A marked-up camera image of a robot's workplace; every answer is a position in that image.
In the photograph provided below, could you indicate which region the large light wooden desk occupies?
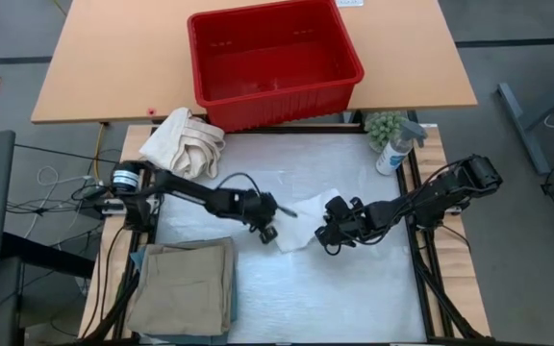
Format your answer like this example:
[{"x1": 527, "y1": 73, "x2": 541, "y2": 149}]
[{"x1": 31, "y1": 0, "x2": 479, "y2": 124}]

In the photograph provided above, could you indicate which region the cream canvas tote bag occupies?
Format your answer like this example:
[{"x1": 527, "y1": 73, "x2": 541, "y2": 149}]
[{"x1": 138, "y1": 106, "x2": 227, "y2": 181}]

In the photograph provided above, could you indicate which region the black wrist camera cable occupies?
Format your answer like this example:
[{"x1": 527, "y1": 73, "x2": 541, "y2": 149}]
[
  {"x1": 214, "y1": 171, "x2": 263, "y2": 196},
  {"x1": 322, "y1": 225, "x2": 403, "y2": 256}
]

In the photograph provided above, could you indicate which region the black aluminium table frame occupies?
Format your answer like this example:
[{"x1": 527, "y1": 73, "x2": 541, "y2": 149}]
[{"x1": 84, "y1": 114, "x2": 490, "y2": 346}]

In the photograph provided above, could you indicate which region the yellow cable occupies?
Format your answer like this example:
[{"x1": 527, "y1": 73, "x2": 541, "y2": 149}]
[{"x1": 92, "y1": 122, "x2": 106, "y2": 183}]

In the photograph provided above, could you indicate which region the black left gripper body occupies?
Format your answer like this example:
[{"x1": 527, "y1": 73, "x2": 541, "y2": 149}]
[{"x1": 228, "y1": 189, "x2": 281, "y2": 231}]

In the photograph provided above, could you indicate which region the khaki garment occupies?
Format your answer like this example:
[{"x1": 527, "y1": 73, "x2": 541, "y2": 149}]
[{"x1": 125, "y1": 236, "x2": 236, "y2": 337}]

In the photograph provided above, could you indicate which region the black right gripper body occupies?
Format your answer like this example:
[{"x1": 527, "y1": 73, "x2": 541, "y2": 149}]
[{"x1": 324, "y1": 195, "x2": 380, "y2": 242}]

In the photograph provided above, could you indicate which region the small potted green plant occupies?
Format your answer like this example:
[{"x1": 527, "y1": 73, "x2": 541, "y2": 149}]
[{"x1": 365, "y1": 111, "x2": 409, "y2": 154}]

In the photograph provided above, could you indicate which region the white spray bottle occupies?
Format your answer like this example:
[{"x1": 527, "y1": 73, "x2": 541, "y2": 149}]
[{"x1": 375, "y1": 121, "x2": 430, "y2": 177}]

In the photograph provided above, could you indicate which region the red plastic laundry bin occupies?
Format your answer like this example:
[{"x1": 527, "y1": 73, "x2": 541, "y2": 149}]
[{"x1": 187, "y1": 0, "x2": 365, "y2": 132}]

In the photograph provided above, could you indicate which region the small white cloth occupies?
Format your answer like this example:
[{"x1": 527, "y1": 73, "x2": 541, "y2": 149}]
[{"x1": 272, "y1": 187, "x2": 343, "y2": 255}]

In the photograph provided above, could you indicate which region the grey metal desk leg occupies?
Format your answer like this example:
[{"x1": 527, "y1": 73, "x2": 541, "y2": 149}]
[{"x1": 496, "y1": 62, "x2": 554, "y2": 177}]

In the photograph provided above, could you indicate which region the teal grey garment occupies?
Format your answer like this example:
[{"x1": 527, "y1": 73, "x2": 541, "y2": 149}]
[{"x1": 130, "y1": 237, "x2": 239, "y2": 345}]

